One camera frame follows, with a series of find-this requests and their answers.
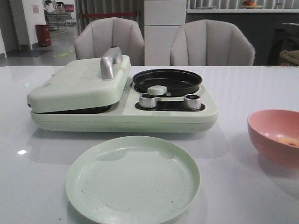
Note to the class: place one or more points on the red barrier belt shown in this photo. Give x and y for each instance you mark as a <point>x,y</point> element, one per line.
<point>109,15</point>

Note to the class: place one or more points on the background metal cart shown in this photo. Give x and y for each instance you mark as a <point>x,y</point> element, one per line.
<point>56,13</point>

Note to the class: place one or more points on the mint green round plate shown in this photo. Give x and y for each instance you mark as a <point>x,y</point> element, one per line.
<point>133,180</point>

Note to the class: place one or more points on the silver control knob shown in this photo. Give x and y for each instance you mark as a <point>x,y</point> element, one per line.
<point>147,101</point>
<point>192,102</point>

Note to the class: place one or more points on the pink plastic bowl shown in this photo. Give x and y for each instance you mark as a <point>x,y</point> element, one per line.
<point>265,126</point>

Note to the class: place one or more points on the left grey upholstered chair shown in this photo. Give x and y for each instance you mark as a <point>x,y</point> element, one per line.
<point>102,34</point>

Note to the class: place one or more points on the right grey upholstered chair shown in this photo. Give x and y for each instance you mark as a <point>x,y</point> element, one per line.
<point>211,43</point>

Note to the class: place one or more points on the fruit plate on counter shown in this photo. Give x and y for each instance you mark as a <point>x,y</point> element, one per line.
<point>249,4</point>

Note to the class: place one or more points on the left silver control knob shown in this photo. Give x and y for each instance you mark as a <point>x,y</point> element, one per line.
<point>147,101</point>

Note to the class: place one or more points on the white refrigerator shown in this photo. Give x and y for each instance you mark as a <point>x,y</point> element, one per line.
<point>162,18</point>

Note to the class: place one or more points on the mint green breakfast maker base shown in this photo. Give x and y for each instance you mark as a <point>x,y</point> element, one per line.
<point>169,116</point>

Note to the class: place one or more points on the right silver control knob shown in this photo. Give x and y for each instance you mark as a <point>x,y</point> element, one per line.
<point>192,102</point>

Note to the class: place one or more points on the red trash bin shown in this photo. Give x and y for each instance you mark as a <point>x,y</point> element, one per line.
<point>43,35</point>

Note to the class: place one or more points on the grey kitchen counter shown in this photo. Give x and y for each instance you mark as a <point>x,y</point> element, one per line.
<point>257,25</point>

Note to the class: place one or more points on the grey upholstered chair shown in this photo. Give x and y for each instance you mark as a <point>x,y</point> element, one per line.
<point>211,43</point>
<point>102,34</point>

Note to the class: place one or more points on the mint green breakfast maker lid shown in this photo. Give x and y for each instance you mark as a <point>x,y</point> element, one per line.
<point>82,85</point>

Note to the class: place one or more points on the black round frying pan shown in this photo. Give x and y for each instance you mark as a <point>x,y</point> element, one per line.
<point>178,82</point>

